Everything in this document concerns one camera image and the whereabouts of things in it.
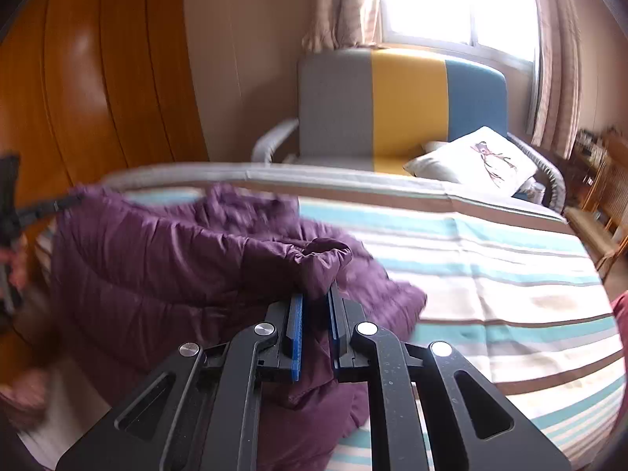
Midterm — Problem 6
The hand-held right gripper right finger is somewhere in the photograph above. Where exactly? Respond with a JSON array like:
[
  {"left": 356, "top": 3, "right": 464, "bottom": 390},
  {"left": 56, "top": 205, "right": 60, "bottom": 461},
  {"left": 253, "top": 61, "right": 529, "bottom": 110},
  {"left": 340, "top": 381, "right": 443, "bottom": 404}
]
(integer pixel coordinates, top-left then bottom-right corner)
[{"left": 328, "top": 285, "right": 572, "bottom": 471}]

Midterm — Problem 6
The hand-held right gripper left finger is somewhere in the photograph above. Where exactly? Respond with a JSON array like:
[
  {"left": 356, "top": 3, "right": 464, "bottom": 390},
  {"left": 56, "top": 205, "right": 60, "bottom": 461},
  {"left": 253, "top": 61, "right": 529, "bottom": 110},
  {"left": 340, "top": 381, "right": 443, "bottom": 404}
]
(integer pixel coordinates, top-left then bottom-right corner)
[{"left": 56, "top": 293, "right": 307, "bottom": 471}]

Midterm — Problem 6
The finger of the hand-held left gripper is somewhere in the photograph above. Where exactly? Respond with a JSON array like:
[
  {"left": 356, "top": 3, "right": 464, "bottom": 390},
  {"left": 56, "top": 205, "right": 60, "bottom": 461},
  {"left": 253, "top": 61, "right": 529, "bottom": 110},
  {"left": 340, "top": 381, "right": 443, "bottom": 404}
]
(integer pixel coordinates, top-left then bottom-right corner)
[{"left": 15, "top": 192, "right": 85, "bottom": 224}]

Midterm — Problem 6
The purple down jacket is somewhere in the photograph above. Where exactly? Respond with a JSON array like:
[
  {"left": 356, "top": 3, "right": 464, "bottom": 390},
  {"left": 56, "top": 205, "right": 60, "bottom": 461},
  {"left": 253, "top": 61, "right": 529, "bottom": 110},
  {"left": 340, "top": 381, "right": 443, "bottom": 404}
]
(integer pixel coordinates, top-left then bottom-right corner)
[{"left": 49, "top": 184, "right": 427, "bottom": 471}]

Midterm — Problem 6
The person's left forearm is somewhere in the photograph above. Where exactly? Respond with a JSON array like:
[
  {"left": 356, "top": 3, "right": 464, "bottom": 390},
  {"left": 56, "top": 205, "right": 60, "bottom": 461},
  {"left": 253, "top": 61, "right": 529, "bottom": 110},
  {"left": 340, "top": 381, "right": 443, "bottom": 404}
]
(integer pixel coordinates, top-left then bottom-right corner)
[{"left": 0, "top": 368, "right": 50, "bottom": 427}]

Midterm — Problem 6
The person's left hand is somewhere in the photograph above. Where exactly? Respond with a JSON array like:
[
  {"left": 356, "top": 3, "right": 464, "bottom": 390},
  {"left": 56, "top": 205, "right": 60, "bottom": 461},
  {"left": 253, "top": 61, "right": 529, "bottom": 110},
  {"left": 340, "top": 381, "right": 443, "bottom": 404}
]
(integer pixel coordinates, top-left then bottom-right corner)
[{"left": 9, "top": 249, "right": 29, "bottom": 291}]

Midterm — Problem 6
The wooden wardrobe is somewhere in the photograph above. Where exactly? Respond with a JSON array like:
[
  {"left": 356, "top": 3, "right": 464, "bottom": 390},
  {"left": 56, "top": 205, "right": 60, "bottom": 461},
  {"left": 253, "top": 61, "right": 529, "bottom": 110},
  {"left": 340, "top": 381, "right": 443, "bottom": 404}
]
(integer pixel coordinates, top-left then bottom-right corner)
[{"left": 0, "top": 0, "right": 212, "bottom": 354}]

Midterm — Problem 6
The striped bed quilt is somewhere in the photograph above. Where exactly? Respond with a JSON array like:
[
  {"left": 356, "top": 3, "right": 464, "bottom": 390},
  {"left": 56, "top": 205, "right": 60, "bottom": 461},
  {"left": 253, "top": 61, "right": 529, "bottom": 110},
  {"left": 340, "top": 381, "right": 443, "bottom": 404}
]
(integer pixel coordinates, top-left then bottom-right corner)
[{"left": 34, "top": 162, "right": 624, "bottom": 469}]

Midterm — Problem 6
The white printed pillow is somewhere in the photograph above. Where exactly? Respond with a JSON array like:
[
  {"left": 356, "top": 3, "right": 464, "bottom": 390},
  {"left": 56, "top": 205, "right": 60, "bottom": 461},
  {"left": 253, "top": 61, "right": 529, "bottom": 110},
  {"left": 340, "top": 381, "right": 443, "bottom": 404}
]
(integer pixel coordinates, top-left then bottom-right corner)
[{"left": 403, "top": 126, "right": 539, "bottom": 196}]

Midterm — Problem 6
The grey yellow blue headboard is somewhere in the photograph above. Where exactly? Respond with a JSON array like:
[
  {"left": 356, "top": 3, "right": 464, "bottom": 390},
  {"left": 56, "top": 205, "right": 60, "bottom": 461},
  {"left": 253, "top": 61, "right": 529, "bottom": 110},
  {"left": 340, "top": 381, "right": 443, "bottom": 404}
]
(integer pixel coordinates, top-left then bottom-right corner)
[{"left": 298, "top": 46, "right": 508, "bottom": 175}]

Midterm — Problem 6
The pink cloth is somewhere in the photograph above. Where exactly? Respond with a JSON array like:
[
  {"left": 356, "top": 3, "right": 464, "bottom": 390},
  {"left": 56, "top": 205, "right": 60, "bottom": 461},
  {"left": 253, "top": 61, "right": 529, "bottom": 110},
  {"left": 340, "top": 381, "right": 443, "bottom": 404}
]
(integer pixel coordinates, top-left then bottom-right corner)
[{"left": 611, "top": 290, "right": 628, "bottom": 344}]

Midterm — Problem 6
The rattan chair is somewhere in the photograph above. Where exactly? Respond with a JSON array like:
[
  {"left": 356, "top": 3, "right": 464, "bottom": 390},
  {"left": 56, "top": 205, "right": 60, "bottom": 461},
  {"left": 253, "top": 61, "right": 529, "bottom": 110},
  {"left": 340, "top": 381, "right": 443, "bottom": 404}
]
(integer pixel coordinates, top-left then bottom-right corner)
[{"left": 581, "top": 147, "right": 628, "bottom": 276}]

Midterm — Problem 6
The cluttered desk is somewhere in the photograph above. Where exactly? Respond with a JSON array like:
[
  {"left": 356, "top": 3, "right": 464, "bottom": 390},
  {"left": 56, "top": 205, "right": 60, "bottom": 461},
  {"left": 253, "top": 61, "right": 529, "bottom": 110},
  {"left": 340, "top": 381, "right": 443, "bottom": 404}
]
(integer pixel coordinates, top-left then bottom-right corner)
[{"left": 571, "top": 128, "right": 609, "bottom": 168}]

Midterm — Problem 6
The beige patterned curtain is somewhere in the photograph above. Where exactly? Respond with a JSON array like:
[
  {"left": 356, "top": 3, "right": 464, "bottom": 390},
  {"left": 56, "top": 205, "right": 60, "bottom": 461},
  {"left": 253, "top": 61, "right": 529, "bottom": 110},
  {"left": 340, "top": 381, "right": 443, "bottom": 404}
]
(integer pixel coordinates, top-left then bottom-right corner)
[
  {"left": 301, "top": 0, "right": 383, "bottom": 55},
  {"left": 527, "top": 0, "right": 584, "bottom": 160}
]

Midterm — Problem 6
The window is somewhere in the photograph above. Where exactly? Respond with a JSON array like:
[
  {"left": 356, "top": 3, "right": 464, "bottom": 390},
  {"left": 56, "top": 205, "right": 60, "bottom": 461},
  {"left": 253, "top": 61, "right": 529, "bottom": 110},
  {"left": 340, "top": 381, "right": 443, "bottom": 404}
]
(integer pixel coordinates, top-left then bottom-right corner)
[{"left": 378, "top": 0, "right": 540, "bottom": 67}]

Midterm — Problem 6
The dark padded bed rail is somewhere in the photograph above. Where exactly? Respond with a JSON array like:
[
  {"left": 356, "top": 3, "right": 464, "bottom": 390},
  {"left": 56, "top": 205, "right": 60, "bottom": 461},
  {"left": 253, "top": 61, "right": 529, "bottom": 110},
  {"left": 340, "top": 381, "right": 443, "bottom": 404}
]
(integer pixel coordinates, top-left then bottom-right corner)
[{"left": 508, "top": 132, "right": 567, "bottom": 214}]

